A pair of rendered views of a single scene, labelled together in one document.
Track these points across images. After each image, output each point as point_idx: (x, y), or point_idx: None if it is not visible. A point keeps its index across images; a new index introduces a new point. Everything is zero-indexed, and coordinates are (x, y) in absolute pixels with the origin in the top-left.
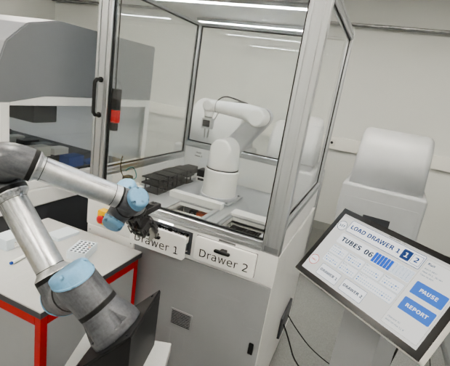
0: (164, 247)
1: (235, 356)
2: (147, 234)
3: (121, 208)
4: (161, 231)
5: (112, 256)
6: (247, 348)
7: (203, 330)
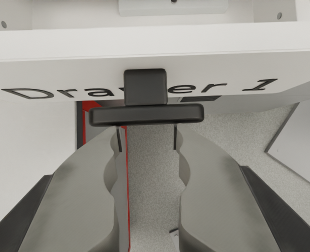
0: (199, 89)
1: (288, 98)
2: (121, 143)
3: None
4: (186, 57)
5: (18, 168)
6: None
7: (241, 96)
